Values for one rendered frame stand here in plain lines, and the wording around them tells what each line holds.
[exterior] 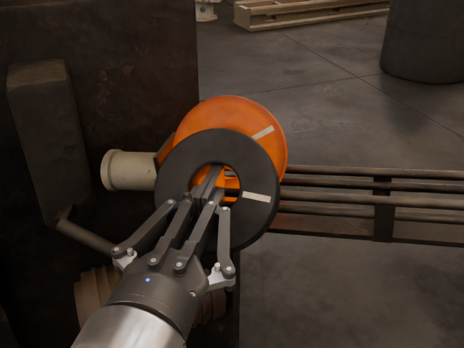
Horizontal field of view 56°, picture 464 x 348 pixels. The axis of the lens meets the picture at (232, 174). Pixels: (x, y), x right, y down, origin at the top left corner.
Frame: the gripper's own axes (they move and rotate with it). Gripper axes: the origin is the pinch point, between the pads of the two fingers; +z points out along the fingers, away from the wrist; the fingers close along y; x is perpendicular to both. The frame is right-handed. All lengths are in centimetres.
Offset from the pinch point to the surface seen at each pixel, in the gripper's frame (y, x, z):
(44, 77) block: -23.2, 10.1, 5.6
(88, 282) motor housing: -17.6, -16.4, -4.2
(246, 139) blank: 3.5, 4.8, 4.6
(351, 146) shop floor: 24, -76, 141
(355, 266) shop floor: 27, -73, 62
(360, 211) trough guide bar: 18.0, -2.1, 2.4
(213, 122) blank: -1.8, 4.4, 8.6
